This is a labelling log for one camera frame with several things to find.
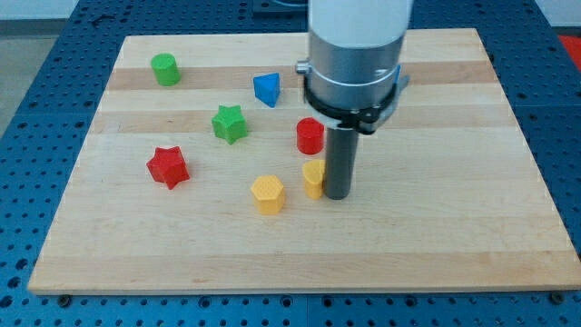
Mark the yellow heart block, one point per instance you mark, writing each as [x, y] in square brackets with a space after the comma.
[313, 173]

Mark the red cylinder block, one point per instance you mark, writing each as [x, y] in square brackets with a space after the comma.
[310, 136]

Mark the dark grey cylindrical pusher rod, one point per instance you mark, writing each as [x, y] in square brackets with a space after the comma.
[341, 148]

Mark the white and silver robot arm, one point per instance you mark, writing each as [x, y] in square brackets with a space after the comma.
[351, 75]

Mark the red star block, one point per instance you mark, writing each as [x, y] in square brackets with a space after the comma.
[168, 166]

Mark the yellow hexagon block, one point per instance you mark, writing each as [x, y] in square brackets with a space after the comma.
[268, 194]

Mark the blue triangle block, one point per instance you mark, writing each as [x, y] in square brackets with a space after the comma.
[267, 88]

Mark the green star block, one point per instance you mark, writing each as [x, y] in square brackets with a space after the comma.
[229, 124]

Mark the green cylinder block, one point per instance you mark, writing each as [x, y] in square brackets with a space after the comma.
[165, 69]

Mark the light wooden board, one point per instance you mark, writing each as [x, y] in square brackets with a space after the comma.
[446, 195]

